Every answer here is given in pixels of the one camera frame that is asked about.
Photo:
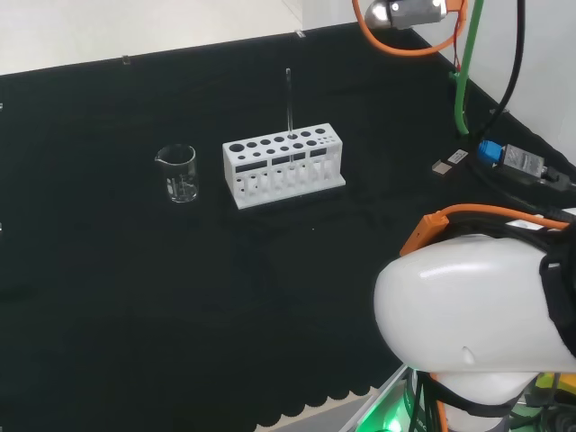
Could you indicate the silver metal housing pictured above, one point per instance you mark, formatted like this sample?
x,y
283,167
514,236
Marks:
x,y
405,13

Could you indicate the grey metal base plate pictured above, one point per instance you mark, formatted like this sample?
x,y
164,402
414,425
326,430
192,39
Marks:
x,y
382,405

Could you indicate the clear glass rod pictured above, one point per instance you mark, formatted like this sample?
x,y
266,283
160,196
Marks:
x,y
289,103

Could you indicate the white test tube rack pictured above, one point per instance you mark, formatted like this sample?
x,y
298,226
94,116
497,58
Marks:
x,y
252,175

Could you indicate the silver plug with white label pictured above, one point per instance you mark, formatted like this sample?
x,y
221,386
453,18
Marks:
x,y
443,167

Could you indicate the small clear glass beaker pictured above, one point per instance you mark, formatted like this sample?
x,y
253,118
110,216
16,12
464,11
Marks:
x,y
180,175

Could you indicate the black bench cloth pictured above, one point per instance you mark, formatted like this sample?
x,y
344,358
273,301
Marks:
x,y
135,292

